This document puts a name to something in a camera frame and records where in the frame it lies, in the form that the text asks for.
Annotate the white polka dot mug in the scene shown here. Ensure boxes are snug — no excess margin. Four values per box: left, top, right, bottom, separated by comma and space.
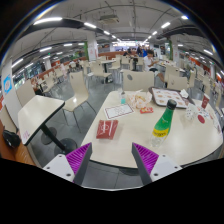
185, 103, 200, 122

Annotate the white napkin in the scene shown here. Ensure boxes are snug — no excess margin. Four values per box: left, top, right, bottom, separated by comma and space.
179, 89, 190, 99

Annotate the group of beige chairs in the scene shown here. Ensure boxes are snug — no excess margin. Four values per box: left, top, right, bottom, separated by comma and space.
31, 54, 224, 111

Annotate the red paper cup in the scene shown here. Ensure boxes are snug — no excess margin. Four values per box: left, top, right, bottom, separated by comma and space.
201, 93, 211, 110

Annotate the clear plastic food bag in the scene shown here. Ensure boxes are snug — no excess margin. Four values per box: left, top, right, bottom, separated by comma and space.
125, 90, 153, 110

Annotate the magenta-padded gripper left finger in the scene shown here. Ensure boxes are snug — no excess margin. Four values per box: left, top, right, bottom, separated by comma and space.
42, 142, 94, 187

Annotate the green drink bottle black cap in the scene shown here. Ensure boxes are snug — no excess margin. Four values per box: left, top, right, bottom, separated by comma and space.
149, 98, 178, 149

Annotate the red tissue pack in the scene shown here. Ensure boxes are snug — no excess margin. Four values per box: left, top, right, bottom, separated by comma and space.
95, 119, 119, 140

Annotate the dark tray with paper liner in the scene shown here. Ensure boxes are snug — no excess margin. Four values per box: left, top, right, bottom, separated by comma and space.
148, 86, 196, 110

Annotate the small red sauce packet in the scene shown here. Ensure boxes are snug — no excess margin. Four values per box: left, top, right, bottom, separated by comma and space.
139, 106, 155, 115

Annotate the white pedestal dining table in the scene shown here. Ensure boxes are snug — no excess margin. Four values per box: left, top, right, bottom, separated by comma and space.
17, 94, 79, 156

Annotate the black bag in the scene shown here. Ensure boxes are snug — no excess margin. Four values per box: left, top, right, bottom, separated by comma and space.
2, 129, 22, 148

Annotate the colourful printed paper sheet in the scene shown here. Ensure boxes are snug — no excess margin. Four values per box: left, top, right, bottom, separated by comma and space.
198, 106, 223, 134

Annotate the ceiling air conditioner unit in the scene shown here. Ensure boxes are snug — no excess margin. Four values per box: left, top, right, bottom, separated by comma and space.
98, 13, 120, 25

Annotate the group of ceiling lights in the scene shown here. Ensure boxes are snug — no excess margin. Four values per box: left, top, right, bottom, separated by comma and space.
11, 14, 224, 76

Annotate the small clear sanitizer bottle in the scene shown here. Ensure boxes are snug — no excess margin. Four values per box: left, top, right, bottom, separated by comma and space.
119, 89, 127, 105

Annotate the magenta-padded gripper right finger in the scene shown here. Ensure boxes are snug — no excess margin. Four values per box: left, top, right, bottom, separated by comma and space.
131, 142, 184, 187

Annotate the white red-bordered paper card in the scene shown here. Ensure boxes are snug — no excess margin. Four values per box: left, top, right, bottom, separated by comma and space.
103, 103, 135, 120

